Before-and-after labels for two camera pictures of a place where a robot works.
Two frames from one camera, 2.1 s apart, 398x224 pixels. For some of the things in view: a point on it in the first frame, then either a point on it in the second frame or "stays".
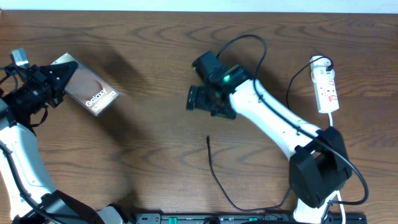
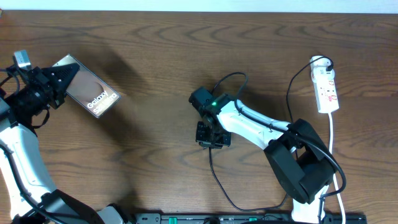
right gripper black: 200,93 → 201,140
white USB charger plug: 318,68 stays
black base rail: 244,218 stays
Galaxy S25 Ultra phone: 87,89 stays
